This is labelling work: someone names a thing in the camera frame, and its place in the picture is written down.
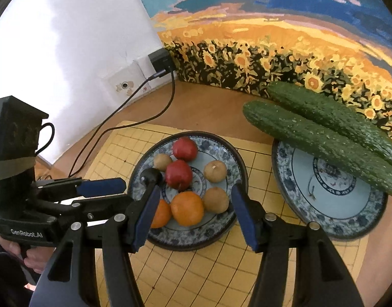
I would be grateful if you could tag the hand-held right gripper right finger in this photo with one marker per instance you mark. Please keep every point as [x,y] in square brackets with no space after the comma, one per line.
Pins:
[244,217]

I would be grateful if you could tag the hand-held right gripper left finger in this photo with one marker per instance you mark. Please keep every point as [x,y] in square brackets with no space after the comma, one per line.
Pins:
[146,220]

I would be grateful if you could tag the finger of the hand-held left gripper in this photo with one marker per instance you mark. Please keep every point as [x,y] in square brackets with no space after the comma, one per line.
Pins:
[97,207]
[100,187]

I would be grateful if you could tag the orange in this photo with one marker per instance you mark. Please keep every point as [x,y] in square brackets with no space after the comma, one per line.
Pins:
[187,212]
[161,214]

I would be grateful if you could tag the brown kiwi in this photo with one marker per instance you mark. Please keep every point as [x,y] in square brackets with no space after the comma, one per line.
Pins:
[215,171]
[162,162]
[215,200]

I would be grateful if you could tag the dark plum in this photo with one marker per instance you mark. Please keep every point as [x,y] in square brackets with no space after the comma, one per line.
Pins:
[151,176]

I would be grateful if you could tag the blue patterned plate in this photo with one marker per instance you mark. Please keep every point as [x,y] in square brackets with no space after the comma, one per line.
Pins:
[327,211]
[223,155]

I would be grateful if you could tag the person's left hand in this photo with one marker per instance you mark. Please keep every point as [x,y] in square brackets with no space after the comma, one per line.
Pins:
[36,259]

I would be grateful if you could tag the red fruit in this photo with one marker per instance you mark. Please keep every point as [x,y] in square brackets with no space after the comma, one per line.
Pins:
[179,174]
[184,148]

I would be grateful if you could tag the yellow grid game board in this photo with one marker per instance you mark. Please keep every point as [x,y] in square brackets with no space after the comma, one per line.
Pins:
[189,278]

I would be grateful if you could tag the green cucumber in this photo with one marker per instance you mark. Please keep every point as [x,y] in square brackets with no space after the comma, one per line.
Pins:
[311,137]
[327,108]

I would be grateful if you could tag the black charger adapter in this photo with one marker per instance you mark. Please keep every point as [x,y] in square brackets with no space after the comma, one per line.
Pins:
[161,59]

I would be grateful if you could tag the sunflower field painting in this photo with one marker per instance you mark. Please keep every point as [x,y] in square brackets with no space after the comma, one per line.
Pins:
[247,22]

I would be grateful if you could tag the white wall socket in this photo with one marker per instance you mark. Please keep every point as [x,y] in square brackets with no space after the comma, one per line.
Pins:
[125,84]

